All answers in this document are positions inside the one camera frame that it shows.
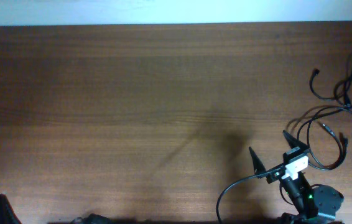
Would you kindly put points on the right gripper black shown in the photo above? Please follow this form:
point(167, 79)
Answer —
point(294, 142)

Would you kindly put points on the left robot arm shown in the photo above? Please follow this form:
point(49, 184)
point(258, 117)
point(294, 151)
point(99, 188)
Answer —
point(91, 219)

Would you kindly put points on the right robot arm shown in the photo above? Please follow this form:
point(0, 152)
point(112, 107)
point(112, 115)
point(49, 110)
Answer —
point(314, 203)

